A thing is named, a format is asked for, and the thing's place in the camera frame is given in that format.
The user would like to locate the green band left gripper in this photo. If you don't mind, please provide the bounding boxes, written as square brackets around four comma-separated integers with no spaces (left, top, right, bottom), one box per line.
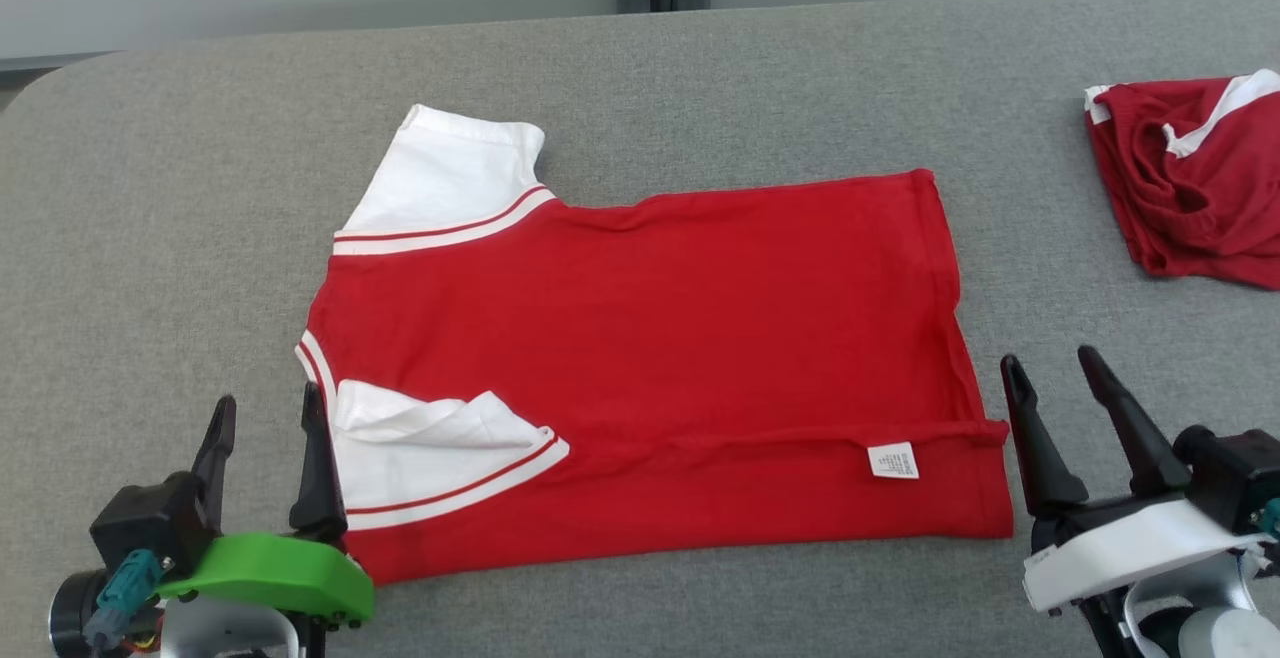
[155,382,376,631]

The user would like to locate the red shorts with white stripe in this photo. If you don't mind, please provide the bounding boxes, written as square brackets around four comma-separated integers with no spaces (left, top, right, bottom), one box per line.
[1083,68,1280,291]

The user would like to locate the black left cable teal plug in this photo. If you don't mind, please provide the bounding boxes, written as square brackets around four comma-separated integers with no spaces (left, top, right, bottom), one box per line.
[85,550,166,651]

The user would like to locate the black right cable teal plug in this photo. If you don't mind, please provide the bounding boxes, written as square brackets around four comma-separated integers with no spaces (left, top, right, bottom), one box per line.
[1238,496,1280,579]

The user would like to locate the red t-shirt with white sleeves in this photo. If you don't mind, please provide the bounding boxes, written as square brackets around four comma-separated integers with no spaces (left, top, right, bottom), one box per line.
[295,103,1014,587]

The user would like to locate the black cable teal plug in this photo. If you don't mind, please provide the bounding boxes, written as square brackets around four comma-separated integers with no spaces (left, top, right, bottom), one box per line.
[85,550,166,651]
[1238,496,1280,579]

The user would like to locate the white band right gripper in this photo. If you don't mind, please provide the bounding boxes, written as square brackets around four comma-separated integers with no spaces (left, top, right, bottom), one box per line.
[999,343,1265,617]

